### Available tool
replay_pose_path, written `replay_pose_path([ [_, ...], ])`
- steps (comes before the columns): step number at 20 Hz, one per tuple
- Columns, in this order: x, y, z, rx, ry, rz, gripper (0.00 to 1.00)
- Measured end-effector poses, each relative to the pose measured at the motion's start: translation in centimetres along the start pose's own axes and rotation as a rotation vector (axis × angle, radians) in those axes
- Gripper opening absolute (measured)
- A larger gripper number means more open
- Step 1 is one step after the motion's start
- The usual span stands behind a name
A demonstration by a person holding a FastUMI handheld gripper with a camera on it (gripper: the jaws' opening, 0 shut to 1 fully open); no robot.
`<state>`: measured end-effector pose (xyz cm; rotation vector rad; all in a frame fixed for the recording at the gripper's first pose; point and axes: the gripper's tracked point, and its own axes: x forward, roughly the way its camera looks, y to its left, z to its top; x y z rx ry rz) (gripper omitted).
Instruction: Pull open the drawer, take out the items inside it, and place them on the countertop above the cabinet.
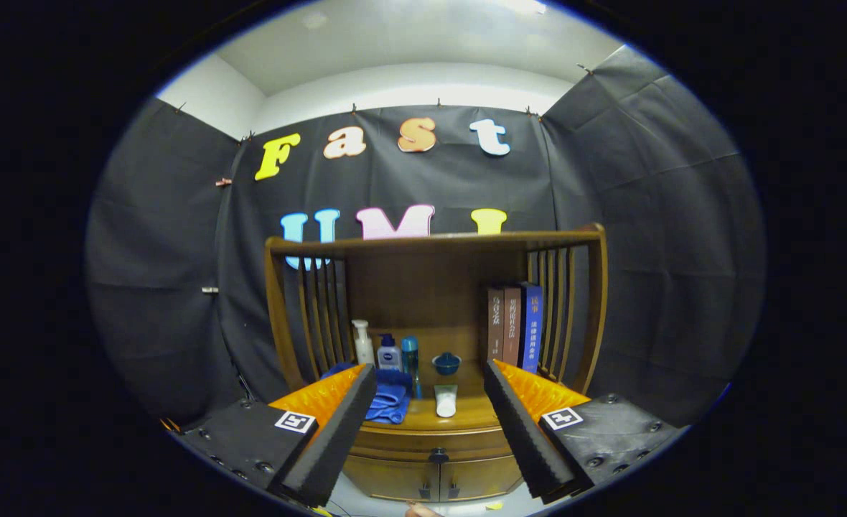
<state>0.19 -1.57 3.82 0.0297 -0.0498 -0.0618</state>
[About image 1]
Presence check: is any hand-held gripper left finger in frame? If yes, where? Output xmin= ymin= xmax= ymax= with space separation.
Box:
xmin=172 ymin=363 xmax=378 ymax=508

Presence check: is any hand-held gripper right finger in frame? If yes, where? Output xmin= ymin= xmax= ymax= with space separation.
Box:
xmin=482 ymin=359 xmax=686 ymax=503

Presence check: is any wooden drawer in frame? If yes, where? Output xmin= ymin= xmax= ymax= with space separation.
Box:
xmin=348 ymin=424 xmax=514 ymax=465

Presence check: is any wooden countertop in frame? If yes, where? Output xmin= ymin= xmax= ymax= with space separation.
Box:
xmin=301 ymin=359 xmax=582 ymax=432

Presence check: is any wooden cabinet door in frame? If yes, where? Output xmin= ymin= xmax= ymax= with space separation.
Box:
xmin=438 ymin=456 xmax=525 ymax=501
xmin=342 ymin=455 xmax=440 ymax=501

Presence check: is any wooden cabinet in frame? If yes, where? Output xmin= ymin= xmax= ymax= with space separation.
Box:
xmin=264 ymin=223 xmax=609 ymax=502

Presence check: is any folded blue towel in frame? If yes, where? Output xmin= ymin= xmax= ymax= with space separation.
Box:
xmin=321 ymin=361 xmax=413 ymax=424

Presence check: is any white pump bottle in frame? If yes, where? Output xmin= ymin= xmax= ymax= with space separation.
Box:
xmin=352 ymin=320 xmax=375 ymax=365

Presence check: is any white bottle with blue cap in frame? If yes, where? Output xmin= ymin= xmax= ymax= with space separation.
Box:
xmin=377 ymin=333 xmax=403 ymax=371

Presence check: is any teal slim bottle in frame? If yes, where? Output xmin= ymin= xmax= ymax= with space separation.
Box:
xmin=401 ymin=337 xmax=421 ymax=399

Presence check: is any reddish brown book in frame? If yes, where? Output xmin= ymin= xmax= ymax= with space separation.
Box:
xmin=502 ymin=286 xmax=523 ymax=367

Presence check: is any blue book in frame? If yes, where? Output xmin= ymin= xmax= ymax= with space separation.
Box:
xmin=518 ymin=282 xmax=543 ymax=374

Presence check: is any dark brown book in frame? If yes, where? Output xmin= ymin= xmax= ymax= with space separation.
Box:
xmin=487 ymin=287 xmax=505 ymax=363

